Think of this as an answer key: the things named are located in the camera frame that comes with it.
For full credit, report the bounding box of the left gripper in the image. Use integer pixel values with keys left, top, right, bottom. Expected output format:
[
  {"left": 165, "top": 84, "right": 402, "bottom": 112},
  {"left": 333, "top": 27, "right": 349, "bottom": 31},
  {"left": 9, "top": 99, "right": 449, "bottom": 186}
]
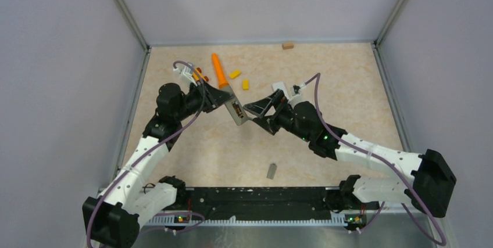
[{"left": 175, "top": 78, "right": 234, "bottom": 121}]

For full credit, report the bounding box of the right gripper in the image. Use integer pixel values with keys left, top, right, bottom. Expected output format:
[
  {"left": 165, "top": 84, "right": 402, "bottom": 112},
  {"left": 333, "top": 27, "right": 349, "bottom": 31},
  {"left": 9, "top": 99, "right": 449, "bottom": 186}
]
[{"left": 244, "top": 89, "right": 312, "bottom": 142}]

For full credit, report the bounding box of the white air conditioner remote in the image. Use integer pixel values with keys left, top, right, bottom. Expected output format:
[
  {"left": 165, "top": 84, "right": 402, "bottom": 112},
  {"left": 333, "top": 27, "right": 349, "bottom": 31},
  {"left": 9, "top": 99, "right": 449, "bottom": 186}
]
[{"left": 222, "top": 85, "right": 248, "bottom": 126}]

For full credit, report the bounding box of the white remote with dark screen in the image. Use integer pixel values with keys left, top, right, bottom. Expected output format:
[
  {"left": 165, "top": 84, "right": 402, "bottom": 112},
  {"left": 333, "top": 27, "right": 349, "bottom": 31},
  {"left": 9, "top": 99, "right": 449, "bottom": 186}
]
[{"left": 271, "top": 82, "right": 289, "bottom": 97}]

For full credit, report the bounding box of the grey battery cover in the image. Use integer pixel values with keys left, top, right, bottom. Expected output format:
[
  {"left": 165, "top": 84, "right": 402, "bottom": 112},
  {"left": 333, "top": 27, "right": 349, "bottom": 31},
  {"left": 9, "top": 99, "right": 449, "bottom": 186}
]
[{"left": 266, "top": 163, "right": 277, "bottom": 179}]

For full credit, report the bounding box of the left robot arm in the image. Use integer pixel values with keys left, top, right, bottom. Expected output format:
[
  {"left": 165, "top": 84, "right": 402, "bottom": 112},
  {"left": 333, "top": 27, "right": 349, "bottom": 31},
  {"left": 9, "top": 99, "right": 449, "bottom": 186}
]
[{"left": 82, "top": 82, "right": 233, "bottom": 247}]

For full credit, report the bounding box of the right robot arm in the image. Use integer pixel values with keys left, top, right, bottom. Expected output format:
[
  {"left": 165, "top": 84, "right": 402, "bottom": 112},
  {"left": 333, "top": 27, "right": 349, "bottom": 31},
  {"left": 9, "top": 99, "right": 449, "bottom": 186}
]
[{"left": 244, "top": 89, "right": 456, "bottom": 218}]

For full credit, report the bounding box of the orange toy microphone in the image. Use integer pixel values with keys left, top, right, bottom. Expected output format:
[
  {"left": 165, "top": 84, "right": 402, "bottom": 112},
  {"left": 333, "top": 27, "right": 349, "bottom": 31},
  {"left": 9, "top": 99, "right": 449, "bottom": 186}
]
[{"left": 212, "top": 53, "right": 230, "bottom": 89}]

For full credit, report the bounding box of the yellow toy car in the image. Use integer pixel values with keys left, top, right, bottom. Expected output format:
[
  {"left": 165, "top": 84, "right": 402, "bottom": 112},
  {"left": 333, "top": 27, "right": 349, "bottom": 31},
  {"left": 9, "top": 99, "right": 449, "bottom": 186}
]
[{"left": 192, "top": 67, "right": 209, "bottom": 82}]

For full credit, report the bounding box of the yellow block upper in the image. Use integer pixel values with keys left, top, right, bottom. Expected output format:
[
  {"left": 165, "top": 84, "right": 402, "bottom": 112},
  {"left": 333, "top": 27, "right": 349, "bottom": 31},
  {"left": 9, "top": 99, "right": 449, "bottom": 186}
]
[{"left": 228, "top": 70, "right": 242, "bottom": 80}]

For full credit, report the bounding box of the yellow block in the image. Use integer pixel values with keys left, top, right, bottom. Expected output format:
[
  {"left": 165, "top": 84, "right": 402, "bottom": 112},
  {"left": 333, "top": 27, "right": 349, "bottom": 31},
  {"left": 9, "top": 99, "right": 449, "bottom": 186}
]
[
  {"left": 242, "top": 80, "right": 249, "bottom": 91},
  {"left": 228, "top": 70, "right": 242, "bottom": 80}
]

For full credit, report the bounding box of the yellow block lower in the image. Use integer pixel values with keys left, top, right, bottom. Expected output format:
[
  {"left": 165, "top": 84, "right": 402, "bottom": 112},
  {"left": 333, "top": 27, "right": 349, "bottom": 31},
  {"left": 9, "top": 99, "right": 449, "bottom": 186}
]
[{"left": 242, "top": 80, "right": 249, "bottom": 91}]

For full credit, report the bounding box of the brown wooden block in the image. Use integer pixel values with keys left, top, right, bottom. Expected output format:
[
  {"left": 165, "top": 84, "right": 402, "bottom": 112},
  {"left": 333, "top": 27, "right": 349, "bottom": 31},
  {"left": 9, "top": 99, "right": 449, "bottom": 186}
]
[{"left": 282, "top": 42, "right": 294, "bottom": 50}]

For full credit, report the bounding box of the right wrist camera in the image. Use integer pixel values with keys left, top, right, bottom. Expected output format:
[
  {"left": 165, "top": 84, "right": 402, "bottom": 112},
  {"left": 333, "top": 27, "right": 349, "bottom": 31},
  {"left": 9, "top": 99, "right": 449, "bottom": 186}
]
[{"left": 290, "top": 83, "right": 306, "bottom": 99}]

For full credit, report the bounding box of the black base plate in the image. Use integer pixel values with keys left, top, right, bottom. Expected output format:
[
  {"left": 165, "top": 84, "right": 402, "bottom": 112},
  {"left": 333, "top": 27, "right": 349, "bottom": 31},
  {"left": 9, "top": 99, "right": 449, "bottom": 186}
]
[{"left": 169, "top": 186, "right": 380, "bottom": 224}]

